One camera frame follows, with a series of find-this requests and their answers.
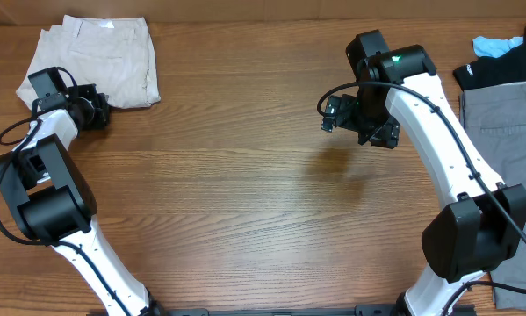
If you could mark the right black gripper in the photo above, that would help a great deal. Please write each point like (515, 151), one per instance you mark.
(360, 121)

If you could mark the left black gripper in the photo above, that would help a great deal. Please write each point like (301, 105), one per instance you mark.
(89, 92)

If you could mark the beige shorts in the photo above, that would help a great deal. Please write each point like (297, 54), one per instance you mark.
(116, 54)

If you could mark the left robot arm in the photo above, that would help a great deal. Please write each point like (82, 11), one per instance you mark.
(45, 200)

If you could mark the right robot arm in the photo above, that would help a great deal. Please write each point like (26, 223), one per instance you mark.
(481, 219)

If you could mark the light blue garment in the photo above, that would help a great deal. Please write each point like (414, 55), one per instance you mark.
(495, 48)

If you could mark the black garment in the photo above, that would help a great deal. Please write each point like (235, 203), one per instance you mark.
(488, 71)

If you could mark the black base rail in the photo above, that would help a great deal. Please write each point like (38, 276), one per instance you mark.
(284, 312)

